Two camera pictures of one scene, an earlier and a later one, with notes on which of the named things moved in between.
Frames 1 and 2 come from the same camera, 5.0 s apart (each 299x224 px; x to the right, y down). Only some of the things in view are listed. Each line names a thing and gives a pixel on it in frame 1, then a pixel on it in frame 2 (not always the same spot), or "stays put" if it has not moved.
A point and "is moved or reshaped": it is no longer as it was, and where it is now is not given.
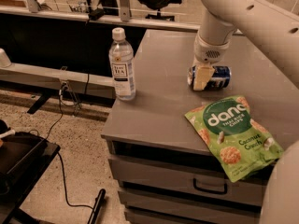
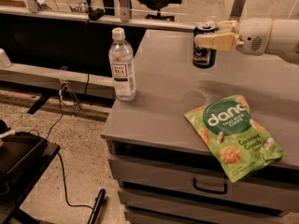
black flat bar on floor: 98,203 stays put
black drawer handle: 222,192 stays put
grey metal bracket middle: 124,3 stays put
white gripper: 207,53 -> 253,36
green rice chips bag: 243,147 stays put
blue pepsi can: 220,79 is moved or reshaped
